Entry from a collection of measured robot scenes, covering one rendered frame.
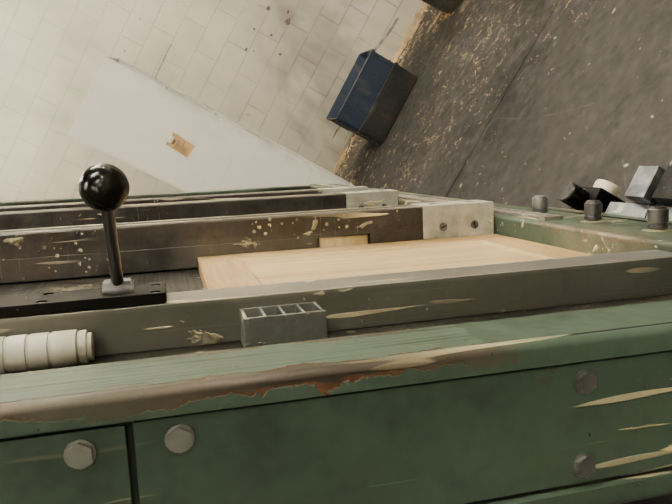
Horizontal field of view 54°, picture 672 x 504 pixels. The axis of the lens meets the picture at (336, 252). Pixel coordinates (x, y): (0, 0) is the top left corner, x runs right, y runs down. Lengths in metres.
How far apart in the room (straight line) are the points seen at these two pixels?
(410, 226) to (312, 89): 5.22
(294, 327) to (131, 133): 4.32
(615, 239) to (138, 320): 0.57
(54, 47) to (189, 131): 1.89
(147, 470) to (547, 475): 0.23
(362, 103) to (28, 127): 2.91
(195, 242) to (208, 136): 3.82
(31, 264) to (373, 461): 0.73
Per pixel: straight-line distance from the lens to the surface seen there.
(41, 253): 1.02
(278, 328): 0.56
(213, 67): 6.19
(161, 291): 0.59
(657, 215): 0.90
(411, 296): 0.63
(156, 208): 1.47
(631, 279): 0.75
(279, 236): 1.02
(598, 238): 0.90
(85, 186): 0.54
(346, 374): 0.36
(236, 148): 4.82
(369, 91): 5.29
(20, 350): 0.57
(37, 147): 6.40
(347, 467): 0.38
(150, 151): 4.84
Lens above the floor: 1.41
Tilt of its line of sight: 16 degrees down
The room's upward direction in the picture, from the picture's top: 63 degrees counter-clockwise
